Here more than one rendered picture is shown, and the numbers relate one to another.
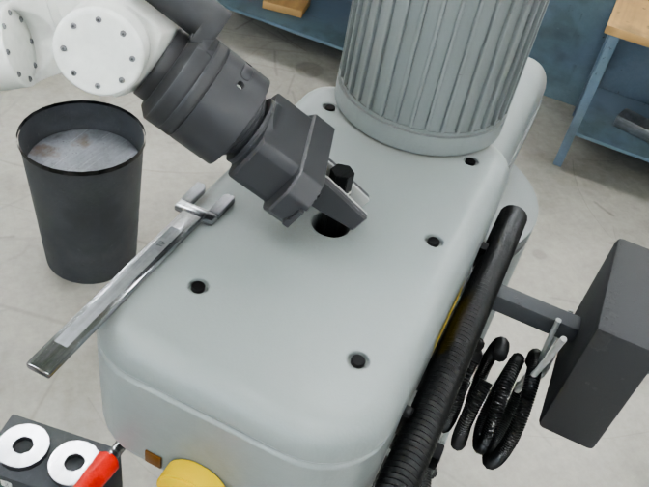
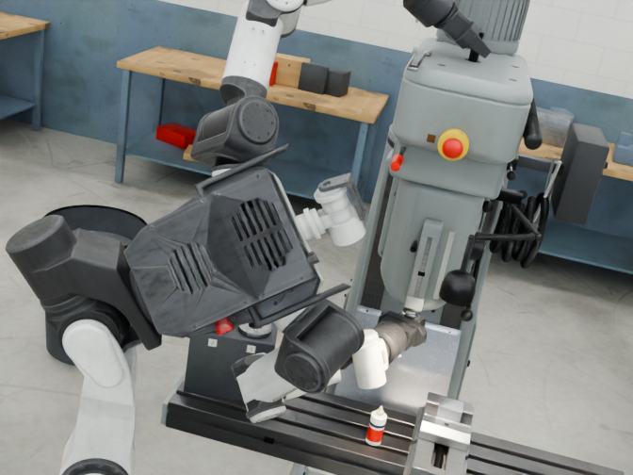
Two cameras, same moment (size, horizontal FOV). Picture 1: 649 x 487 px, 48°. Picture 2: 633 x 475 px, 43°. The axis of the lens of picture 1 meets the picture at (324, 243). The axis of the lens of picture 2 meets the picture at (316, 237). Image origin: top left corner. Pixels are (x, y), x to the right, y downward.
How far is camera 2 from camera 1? 1.32 m
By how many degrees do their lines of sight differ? 20
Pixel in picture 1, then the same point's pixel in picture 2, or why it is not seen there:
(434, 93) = (495, 20)
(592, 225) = (500, 302)
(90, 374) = not seen: hidden behind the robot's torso
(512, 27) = not seen: outside the picture
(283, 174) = (465, 24)
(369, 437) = (528, 94)
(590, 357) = (576, 159)
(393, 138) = not seen: hidden behind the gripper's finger
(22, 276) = (31, 365)
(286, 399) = (496, 82)
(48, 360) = (414, 67)
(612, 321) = (583, 139)
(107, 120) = (105, 221)
